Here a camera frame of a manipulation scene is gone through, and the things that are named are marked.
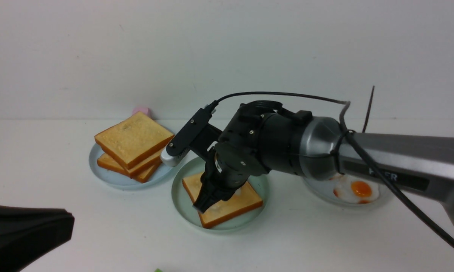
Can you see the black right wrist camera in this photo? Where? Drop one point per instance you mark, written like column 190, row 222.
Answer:
column 196, row 135

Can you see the light blue bread plate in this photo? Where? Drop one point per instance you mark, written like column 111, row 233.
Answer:
column 118, row 180

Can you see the grey plate with eggs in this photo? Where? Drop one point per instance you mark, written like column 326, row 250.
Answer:
column 324, row 190

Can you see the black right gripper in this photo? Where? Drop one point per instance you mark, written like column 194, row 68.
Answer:
column 261, row 137

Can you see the light green centre plate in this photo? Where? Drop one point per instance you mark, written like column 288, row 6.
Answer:
column 184, row 204

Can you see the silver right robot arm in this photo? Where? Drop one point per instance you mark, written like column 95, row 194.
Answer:
column 418, row 170

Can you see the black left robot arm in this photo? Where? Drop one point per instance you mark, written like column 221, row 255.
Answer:
column 93, row 228

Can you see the pink cube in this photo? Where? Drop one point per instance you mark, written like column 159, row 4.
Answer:
column 145, row 110

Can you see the toast slice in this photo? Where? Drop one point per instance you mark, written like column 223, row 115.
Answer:
column 248, row 201
column 144, row 176
column 133, row 140
column 107, row 162

